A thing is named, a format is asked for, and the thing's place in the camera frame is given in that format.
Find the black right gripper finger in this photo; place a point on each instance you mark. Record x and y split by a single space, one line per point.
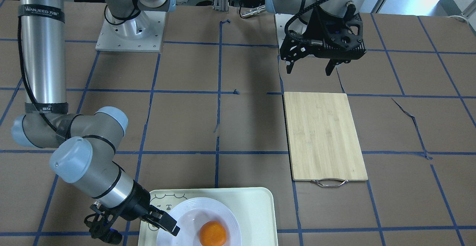
163 220

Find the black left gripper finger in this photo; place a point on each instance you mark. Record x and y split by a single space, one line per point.
289 66
331 66

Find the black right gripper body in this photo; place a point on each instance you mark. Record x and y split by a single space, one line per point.
139 200

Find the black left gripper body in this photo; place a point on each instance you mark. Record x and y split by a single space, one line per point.
317 25

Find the white ribbed plate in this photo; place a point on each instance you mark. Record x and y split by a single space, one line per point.
195 215

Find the orange fruit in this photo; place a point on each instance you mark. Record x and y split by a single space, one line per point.
212 234

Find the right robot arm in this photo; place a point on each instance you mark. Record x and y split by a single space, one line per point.
85 145

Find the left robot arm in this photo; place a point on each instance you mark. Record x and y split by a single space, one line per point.
302 10

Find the cream bear tray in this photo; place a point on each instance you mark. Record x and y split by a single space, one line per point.
253 208

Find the bamboo cutting board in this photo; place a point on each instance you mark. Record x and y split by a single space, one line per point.
322 137

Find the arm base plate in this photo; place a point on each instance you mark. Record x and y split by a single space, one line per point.
143 33
280 22

